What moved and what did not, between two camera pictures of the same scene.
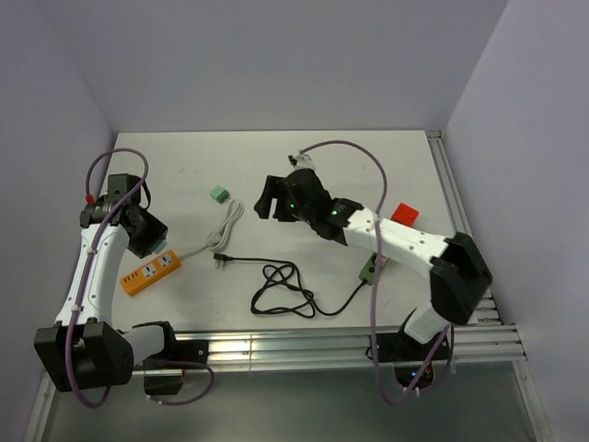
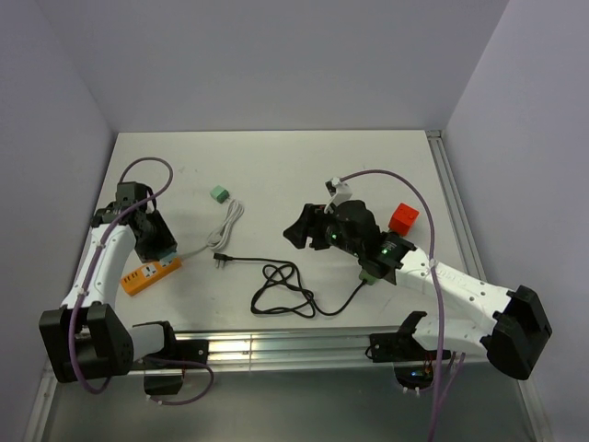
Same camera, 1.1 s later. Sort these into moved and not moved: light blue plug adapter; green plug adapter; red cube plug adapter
Moved: light blue plug adapter
Not moved: red cube plug adapter; green plug adapter
